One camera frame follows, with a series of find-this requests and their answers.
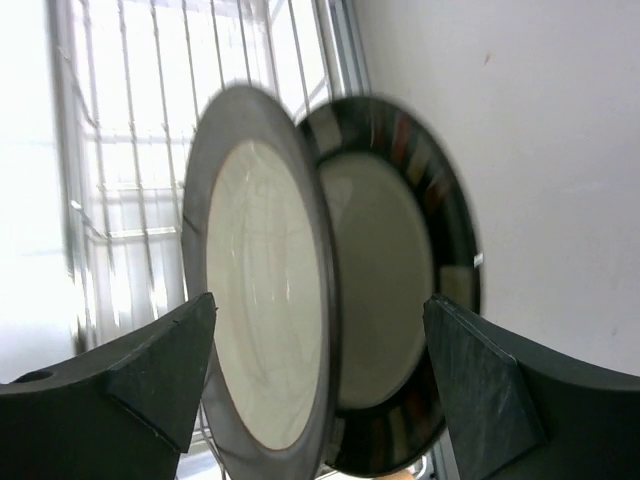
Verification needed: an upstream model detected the silver rimmed cream plate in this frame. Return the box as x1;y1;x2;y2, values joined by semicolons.
182;84;341;479

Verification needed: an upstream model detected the white wire dish rack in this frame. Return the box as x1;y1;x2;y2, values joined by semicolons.
47;0;371;480

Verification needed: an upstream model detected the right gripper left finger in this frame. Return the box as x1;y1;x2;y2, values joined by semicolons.
1;293;216;479

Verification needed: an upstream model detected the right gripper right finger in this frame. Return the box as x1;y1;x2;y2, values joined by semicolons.
423;295;639;479

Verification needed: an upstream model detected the black checkered rim plate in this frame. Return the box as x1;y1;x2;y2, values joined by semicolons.
299;95;482;477

